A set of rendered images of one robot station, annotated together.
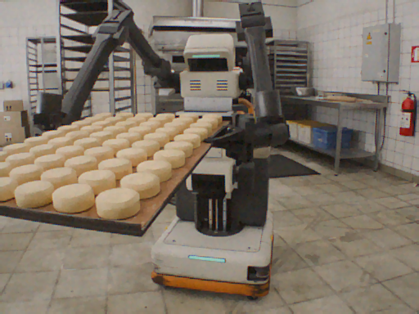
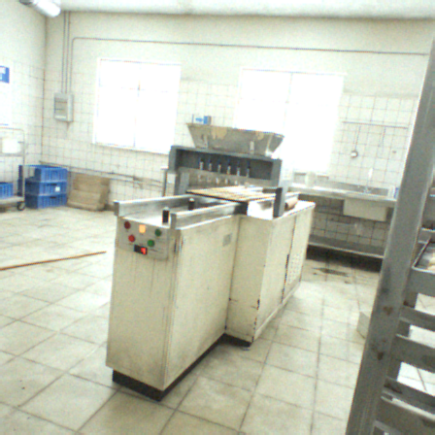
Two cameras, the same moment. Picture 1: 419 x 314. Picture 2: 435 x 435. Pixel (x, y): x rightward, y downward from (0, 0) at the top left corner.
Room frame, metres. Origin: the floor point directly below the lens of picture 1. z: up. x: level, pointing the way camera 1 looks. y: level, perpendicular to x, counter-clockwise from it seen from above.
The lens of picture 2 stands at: (2.69, 0.33, 1.17)
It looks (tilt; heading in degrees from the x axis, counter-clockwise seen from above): 11 degrees down; 121
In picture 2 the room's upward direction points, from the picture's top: 7 degrees clockwise
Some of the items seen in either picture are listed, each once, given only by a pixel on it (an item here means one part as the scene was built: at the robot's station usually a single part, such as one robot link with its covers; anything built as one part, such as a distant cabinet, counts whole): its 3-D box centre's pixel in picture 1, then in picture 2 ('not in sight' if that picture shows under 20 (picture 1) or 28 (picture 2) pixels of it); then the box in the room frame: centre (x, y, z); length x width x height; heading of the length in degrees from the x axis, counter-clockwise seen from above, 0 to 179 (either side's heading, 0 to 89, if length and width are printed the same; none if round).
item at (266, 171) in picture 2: not in sight; (229, 180); (1.52, 2.39, 1.01); 0.72 x 0.33 x 0.34; 7
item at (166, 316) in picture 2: not in sight; (179, 285); (1.58, 1.89, 0.45); 0.70 x 0.34 x 0.90; 97
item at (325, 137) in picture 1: (331, 137); not in sight; (4.48, -1.63, 0.36); 0.47 x 0.38 x 0.26; 106
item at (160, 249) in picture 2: not in sight; (144, 238); (1.62, 1.53, 0.77); 0.24 x 0.04 x 0.14; 7
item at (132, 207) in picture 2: not in sight; (214, 196); (1.36, 2.49, 0.87); 2.01 x 0.03 x 0.07; 97
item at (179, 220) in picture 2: not in sight; (253, 203); (1.65, 2.52, 0.87); 2.01 x 0.03 x 0.07; 97
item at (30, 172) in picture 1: (27, 175); not in sight; (0.45, 0.28, 0.97); 0.05 x 0.05 x 0.02
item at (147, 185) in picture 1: (140, 185); not in sight; (0.41, 0.10, 0.97); 0.05 x 0.05 x 0.02
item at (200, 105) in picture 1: (207, 121); not in sight; (1.51, 0.03, 0.93); 0.28 x 0.16 x 0.22; 79
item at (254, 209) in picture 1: (222, 171); not in sight; (1.89, -0.04, 0.59); 0.55 x 0.34 x 0.83; 79
